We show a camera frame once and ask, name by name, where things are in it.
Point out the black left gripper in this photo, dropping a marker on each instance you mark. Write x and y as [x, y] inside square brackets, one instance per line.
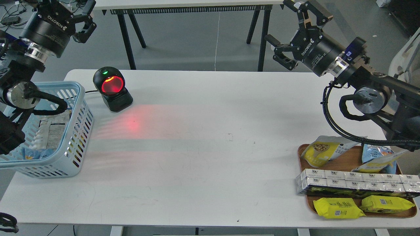
[52, 27]

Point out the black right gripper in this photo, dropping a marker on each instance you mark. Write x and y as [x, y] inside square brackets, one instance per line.
[317, 51]

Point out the yellow white snack pouch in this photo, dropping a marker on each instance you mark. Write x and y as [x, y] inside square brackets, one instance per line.
[325, 149]

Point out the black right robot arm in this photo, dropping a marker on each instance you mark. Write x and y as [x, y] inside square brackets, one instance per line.
[387, 101]

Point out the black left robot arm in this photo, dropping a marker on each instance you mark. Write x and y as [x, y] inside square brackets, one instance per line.
[21, 96]

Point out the white snack bag in basket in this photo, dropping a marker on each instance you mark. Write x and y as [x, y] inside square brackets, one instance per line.
[50, 131]

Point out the light blue plastic basket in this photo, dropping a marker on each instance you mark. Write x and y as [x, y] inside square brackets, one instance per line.
[67, 159]

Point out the blue snack pouch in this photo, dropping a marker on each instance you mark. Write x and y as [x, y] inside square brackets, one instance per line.
[378, 159]

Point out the blue snack bag in basket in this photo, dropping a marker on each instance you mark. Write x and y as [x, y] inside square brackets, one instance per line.
[36, 154]

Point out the white boxed snack multipack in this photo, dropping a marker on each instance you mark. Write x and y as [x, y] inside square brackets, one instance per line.
[330, 183]

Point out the yellow snack pack left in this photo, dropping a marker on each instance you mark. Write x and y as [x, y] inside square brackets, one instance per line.
[338, 208]

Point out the yellow snack pack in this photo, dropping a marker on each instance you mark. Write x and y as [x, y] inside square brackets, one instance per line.
[385, 204]
[338, 208]

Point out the yellow snack pack right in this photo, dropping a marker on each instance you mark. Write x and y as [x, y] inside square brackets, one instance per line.
[385, 204]

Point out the black barcode scanner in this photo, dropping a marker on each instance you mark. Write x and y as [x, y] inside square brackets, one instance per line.
[110, 83]

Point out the white chair base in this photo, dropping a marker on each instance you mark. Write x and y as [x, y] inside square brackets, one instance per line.
[405, 65]

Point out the brown wooden tray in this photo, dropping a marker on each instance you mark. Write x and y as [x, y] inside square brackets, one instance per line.
[346, 162]

